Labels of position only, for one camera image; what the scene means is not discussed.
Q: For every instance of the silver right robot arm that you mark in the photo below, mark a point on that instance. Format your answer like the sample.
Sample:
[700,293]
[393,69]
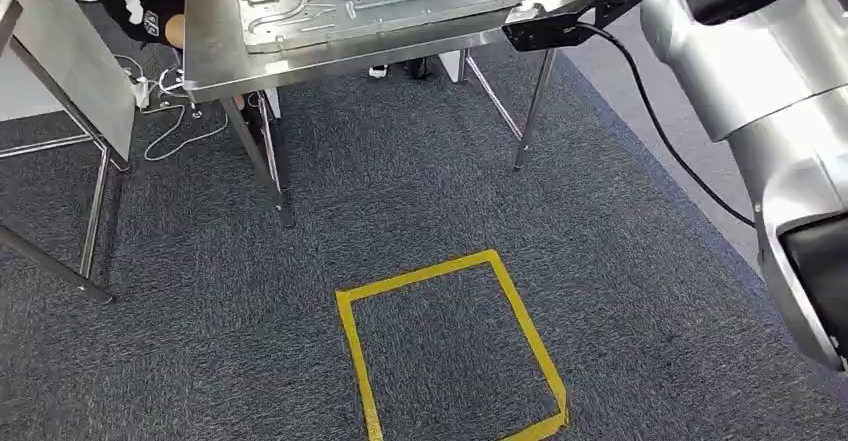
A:
[762,60]

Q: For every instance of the white furniture leg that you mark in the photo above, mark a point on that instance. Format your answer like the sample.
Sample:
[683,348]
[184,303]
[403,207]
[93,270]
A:
[273,105]
[452,67]

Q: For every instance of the person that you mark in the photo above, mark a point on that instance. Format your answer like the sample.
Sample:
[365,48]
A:
[132,7]
[417,68]

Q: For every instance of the pressed metal panel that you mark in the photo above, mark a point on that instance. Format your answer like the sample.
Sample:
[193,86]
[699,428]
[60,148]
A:
[371,1]

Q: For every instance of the yellow floor tape square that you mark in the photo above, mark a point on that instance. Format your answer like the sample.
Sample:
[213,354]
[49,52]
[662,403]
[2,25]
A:
[417,274]

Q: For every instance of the steel table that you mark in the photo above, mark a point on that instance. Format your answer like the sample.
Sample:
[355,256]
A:
[212,60]
[66,47]

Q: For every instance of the white power strip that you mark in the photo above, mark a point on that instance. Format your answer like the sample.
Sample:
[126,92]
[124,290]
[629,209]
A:
[140,93]

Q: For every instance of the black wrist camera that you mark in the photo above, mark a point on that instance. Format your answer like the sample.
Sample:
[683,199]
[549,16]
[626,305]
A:
[550,30]

